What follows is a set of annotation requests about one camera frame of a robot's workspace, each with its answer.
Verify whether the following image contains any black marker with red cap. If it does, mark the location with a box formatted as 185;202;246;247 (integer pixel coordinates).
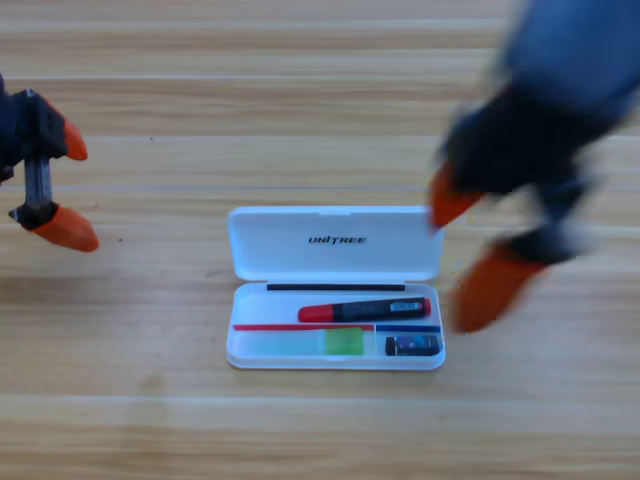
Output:
297;296;433;324

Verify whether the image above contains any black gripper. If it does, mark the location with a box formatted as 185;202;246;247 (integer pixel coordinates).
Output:
428;84;636;335
0;74;100;253

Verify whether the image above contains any black eraser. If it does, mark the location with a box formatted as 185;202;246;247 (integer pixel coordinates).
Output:
384;333;441;357

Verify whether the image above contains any white Unitree pencil case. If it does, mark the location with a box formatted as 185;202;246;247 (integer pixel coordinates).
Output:
225;206;447;372

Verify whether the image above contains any green highlighter pen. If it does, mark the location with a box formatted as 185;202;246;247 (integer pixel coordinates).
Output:
234;327;365;357

